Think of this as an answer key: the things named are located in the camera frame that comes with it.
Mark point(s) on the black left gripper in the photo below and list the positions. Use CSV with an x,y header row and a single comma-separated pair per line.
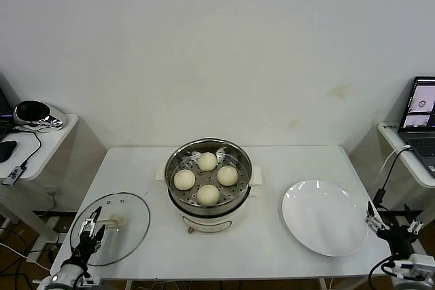
x,y
86,247

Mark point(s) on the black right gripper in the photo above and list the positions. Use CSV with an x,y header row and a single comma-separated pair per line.
x,y
399,239

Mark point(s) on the round glass pot lid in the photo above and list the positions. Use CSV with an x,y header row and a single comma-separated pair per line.
x,y
129,242

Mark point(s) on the white steamed baozi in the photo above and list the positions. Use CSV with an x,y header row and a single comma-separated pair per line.
x,y
208,195
184,180
227,176
207,161

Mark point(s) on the stainless steel steamer basket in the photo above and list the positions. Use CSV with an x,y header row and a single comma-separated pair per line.
x,y
205,177

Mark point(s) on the white round plate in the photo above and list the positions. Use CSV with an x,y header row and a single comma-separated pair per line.
x,y
323,218

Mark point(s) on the black text sticker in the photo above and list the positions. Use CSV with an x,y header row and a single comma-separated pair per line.
x,y
390,126

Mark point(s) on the grey USB dongle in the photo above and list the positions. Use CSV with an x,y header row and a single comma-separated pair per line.
x,y
13,175

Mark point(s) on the cream electric cooking pot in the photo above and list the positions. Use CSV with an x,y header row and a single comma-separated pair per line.
x,y
207,222

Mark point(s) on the black computer mouse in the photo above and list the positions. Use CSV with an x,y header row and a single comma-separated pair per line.
x,y
7,150

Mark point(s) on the grey open laptop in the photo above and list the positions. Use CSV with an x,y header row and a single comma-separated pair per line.
x,y
421,106

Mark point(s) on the dark open laptop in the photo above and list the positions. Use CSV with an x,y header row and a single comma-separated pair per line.
x,y
4,110

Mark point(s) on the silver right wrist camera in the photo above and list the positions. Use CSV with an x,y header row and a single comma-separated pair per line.
x,y
413,266

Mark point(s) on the white wall socket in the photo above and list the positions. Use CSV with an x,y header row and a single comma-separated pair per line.
x,y
54,191

